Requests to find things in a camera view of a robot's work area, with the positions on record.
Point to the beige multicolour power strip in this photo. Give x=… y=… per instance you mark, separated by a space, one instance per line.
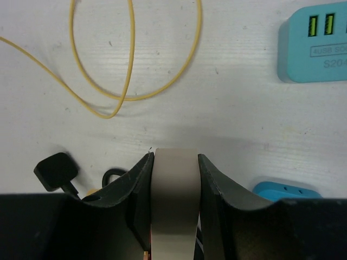
x=175 y=202

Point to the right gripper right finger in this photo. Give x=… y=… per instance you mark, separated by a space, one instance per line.
x=238 y=224

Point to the teal power strip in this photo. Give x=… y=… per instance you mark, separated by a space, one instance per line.
x=312 y=45

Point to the blue plug adapter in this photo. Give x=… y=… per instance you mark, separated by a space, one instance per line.
x=276 y=191

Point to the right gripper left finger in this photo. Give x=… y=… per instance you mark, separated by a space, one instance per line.
x=113 y=223

